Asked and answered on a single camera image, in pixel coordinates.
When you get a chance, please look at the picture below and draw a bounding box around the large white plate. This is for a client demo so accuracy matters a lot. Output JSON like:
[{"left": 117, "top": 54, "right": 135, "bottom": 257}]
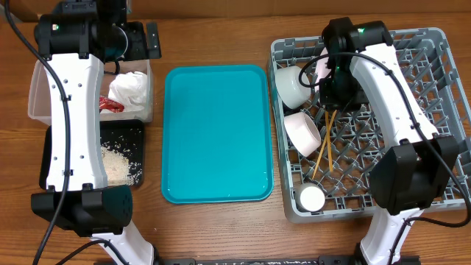
[{"left": 314, "top": 57, "right": 330, "bottom": 83}]

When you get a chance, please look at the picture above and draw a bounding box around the wooden chopstick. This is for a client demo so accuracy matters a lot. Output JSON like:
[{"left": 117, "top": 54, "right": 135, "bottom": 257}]
[
  {"left": 311, "top": 110, "right": 337, "bottom": 180},
  {"left": 325, "top": 110, "right": 333, "bottom": 172}
]

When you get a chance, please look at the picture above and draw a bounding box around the grey bowl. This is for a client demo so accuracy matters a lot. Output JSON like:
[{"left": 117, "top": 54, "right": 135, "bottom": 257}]
[{"left": 275, "top": 66, "right": 311, "bottom": 109}]

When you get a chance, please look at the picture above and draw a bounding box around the small pink bowl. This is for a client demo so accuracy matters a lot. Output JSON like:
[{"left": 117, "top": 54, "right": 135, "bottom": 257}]
[{"left": 283, "top": 112, "right": 321, "bottom": 157}]

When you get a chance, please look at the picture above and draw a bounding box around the white cup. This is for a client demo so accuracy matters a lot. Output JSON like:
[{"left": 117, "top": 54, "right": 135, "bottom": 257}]
[{"left": 294, "top": 183, "right": 325, "bottom": 212}]

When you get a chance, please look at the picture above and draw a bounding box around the white napkin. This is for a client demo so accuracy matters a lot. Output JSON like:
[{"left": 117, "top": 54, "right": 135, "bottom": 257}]
[{"left": 107, "top": 71, "right": 148, "bottom": 112}]

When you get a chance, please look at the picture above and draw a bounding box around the leftover rice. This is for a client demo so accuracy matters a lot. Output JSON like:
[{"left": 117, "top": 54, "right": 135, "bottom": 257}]
[{"left": 101, "top": 135, "right": 144, "bottom": 186}]

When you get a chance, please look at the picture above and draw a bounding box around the red snack wrapper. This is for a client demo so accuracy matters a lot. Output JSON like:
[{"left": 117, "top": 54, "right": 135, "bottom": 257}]
[{"left": 99, "top": 96, "right": 124, "bottom": 113}]

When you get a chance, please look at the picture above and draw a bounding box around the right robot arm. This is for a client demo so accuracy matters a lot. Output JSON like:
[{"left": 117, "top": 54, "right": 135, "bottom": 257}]
[{"left": 317, "top": 17, "right": 459, "bottom": 264}]

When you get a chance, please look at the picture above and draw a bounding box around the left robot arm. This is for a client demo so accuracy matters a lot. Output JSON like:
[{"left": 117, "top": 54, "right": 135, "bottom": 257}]
[{"left": 31, "top": 1, "right": 160, "bottom": 264}]

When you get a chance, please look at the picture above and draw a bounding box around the grey dishwasher rack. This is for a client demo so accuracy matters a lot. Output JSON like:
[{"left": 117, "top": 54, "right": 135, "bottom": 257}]
[{"left": 270, "top": 27, "right": 470, "bottom": 223}]

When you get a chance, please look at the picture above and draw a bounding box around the clear plastic waste bin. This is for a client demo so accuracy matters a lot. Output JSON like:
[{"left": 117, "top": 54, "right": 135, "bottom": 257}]
[{"left": 28, "top": 60, "right": 154, "bottom": 125}]

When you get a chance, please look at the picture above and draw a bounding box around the teal serving tray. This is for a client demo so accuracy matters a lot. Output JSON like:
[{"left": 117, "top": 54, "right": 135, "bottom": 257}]
[{"left": 161, "top": 65, "right": 275, "bottom": 204}]

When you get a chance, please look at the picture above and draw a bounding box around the black plastic tray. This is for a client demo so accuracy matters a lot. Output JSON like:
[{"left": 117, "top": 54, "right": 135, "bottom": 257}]
[{"left": 39, "top": 119, "right": 145, "bottom": 190}]

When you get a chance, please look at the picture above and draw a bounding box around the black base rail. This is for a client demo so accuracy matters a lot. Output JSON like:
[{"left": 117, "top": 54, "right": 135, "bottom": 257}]
[{"left": 162, "top": 255, "right": 362, "bottom": 265}]

